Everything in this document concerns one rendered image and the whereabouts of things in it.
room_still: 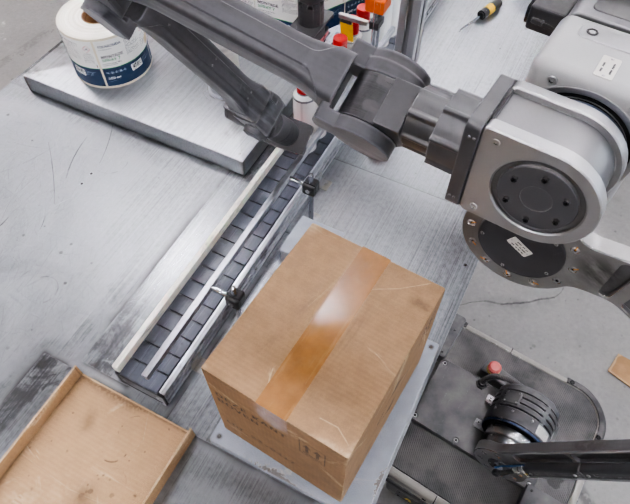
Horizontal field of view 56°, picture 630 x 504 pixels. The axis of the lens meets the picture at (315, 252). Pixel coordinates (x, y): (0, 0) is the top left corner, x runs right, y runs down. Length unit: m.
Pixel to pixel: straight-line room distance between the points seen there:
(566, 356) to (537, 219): 1.64
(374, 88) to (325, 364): 0.39
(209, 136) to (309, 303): 0.68
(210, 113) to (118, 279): 0.48
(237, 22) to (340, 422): 0.51
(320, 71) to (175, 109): 0.90
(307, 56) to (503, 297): 1.72
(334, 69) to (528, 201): 0.25
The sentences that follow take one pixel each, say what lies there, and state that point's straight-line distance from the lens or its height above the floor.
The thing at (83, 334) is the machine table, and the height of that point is 0.83.
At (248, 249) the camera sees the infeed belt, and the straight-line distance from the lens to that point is 1.23.
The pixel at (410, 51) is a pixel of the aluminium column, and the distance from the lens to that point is 1.37.
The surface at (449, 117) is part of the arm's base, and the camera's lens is 0.61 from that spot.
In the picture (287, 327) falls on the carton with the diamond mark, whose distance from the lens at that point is 0.86.
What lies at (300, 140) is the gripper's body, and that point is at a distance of 1.25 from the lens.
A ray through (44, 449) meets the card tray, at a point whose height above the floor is 0.83.
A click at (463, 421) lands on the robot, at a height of 0.26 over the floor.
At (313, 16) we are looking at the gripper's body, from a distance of 1.35.
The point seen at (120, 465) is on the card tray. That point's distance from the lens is 1.14.
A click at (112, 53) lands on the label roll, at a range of 1.58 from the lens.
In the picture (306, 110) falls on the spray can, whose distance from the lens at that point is 1.30.
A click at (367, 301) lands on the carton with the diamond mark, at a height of 1.12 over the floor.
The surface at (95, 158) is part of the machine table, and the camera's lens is 1.55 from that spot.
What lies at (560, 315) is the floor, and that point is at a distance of 2.32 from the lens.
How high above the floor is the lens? 1.89
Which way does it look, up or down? 56 degrees down
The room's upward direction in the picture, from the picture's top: straight up
